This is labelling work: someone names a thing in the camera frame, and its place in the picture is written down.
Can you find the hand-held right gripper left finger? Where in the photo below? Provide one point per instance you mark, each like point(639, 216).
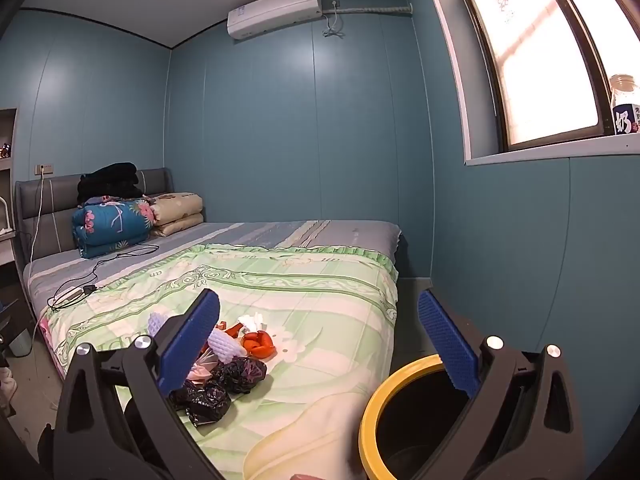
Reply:
point(192, 340)

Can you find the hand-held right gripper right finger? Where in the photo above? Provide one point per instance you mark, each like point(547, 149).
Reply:
point(447, 342)

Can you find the white foam fruit net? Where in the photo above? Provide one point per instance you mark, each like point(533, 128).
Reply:
point(226, 347)

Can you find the lavender foam fruit net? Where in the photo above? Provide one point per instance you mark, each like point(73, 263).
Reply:
point(157, 324)

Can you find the orange-red snack wrapper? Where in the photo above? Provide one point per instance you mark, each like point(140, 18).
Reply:
point(233, 331)

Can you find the black plastic bag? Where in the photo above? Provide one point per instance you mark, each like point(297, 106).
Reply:
point(210, 405)
point(181, 396)
point(242, 375)

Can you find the white tissue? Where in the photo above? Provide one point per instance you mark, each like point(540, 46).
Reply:
point(252, 322)

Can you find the curled orange peel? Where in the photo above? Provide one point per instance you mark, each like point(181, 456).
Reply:
point(257, 345)

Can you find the black bin with yellow rim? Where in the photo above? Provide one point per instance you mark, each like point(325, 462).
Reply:
point(400, 410)

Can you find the green floral blanket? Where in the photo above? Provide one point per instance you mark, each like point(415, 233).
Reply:
point(300, 300)

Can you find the beige folded quilt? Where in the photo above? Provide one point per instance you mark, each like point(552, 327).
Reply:
point(177, 210)

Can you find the blue floral folded quilt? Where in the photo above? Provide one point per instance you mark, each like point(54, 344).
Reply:
point(110, 227)

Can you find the grey plastic wastebasket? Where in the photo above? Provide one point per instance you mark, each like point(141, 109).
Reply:
point(21, 342)

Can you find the black folded clothes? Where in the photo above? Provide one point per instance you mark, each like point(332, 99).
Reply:
point(110, 180)

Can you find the small shelf ornament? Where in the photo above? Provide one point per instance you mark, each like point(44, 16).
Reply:
point(5, 150)

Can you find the glass jar with blue label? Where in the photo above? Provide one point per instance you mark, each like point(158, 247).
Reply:
point(625, 110)

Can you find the brown framed window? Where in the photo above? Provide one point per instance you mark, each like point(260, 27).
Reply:
point(540, 60)

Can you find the white air conditioner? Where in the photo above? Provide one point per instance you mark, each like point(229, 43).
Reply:
point(272, 12)

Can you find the white wrapped pipe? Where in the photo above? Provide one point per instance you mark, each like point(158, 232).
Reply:
point(375, 9)

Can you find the red paper window decal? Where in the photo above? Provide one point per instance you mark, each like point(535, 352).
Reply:
point(504, 4)

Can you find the grey upholstered bed frame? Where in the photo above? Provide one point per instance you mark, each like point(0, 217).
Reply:
point(55, 195)

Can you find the beige wall socket strip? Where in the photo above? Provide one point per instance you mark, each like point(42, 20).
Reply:
point(44, 169)

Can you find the white wall shelf unit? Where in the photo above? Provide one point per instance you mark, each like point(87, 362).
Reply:
point(9, 170)

